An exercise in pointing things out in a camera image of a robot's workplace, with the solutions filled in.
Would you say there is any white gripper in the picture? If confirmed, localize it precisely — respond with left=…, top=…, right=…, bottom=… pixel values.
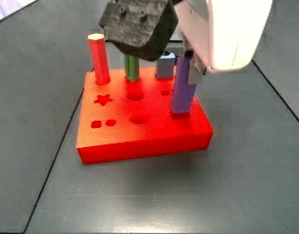
left=175, top=0, right=273, bottom=85

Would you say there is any purple rectangular block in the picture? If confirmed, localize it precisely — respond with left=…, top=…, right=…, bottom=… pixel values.
left=171, top=57, right=196, bottom=113

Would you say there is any red peg board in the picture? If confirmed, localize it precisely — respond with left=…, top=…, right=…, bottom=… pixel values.
left=76, top=68, right=214, bottom=165

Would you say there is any light blue notched peg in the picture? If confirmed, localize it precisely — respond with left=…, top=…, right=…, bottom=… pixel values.
left=156, top=52, right=176, bottom=79

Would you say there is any green pentagon peg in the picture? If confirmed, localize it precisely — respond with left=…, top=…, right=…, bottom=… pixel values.
left=124, top=55, right=139, bottom=82

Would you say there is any red hexagonal peg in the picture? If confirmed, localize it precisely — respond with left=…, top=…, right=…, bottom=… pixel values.
left=88, top=33, right=110, bottom=85

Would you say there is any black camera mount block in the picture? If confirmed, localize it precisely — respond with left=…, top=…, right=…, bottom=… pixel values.
left=99, top=0, right=178, bottom=61

